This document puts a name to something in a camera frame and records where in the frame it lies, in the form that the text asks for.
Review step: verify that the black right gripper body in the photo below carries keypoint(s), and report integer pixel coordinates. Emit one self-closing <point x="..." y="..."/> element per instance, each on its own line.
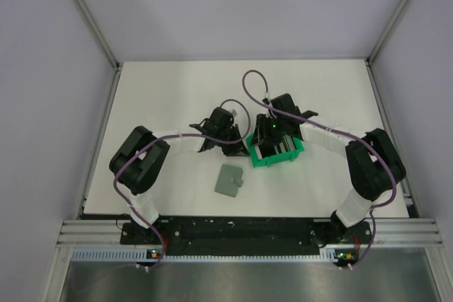
<point x="270" y="129"/>

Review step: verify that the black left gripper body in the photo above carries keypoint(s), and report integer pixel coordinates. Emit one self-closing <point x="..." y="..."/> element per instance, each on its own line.
<point x="231" y="132"/>

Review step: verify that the green plastic card bin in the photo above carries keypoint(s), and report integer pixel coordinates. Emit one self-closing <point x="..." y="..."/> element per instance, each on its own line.
<point x="267" y="162"/>

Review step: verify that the sage green leather card holder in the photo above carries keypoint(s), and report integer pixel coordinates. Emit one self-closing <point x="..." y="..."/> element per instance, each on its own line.
<point x="229" y="180"/>

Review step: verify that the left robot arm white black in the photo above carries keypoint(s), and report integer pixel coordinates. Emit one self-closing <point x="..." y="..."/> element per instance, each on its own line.
<point x="137" y="163"/>

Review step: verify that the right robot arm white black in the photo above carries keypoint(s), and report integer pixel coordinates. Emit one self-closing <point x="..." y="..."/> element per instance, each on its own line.
<point x="374" y="166"/>

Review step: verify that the stack of cards in bin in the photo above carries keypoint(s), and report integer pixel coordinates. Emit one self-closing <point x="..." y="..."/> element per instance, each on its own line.
<point x="284" y="149"/>

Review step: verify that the metal sheet panel front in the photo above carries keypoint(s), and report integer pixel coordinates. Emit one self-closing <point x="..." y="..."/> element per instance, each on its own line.
<point x="384" y="275"/>

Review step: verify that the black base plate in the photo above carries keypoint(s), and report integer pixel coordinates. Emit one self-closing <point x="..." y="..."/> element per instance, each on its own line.
<point x="249" y="236"/>

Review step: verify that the aluminium frame post left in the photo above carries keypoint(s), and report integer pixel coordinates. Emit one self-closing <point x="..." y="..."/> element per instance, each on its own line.
<point x="96" y="33"/>

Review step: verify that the aluminium frame post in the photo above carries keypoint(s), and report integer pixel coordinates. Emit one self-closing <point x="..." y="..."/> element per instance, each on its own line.
<point x="96" y="33"/>
<point x="394" y="20"/>

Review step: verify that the aluminium frame rail front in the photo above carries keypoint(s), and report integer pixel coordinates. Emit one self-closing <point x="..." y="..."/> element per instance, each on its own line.
<point x="391" y="233"/>

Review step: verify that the white slotted cable duct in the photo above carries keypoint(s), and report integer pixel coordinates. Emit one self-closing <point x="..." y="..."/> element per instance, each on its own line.
<point x="149" y="256"/>

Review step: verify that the aluminium frame post right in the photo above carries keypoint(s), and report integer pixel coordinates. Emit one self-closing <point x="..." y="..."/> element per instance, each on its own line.
<point x="394" y="20"/>

